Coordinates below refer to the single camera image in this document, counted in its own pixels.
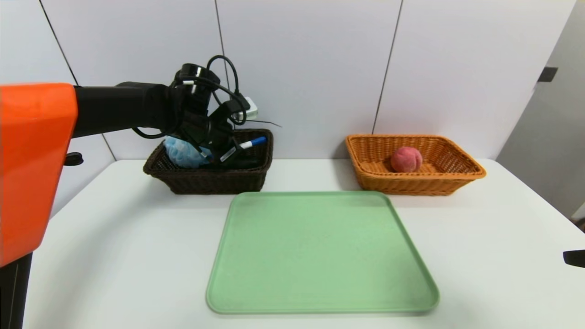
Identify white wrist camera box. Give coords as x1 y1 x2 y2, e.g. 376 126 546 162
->
231 96 259 121

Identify dark brown wicker basket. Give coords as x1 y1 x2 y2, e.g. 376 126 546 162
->
143 128 274 195

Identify pink peach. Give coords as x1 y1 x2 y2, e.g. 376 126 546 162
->
390 146 423 173

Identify orange wicker basket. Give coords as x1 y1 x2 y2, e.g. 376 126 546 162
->
345 134 486 196

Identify thin black looped cable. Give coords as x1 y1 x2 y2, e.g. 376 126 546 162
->
206 55 248 126

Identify light blue bath loofah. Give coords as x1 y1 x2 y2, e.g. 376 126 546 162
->
164 136 213 169

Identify green plastic tray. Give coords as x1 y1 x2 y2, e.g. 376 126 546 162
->
206 191 440 315

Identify white marker with blue cap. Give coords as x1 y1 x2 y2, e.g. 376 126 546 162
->
239 136 267 150

